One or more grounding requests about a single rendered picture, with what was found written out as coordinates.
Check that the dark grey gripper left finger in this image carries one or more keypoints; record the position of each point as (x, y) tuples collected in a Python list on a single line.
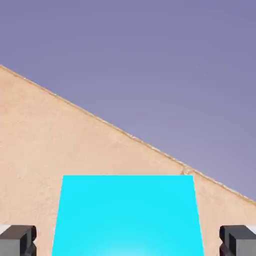
[(15, 241)]

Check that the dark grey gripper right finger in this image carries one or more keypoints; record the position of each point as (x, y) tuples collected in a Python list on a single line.
[(240, 241)]

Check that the large cyan box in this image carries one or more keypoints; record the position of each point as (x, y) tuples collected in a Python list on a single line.
[(128, 218)]

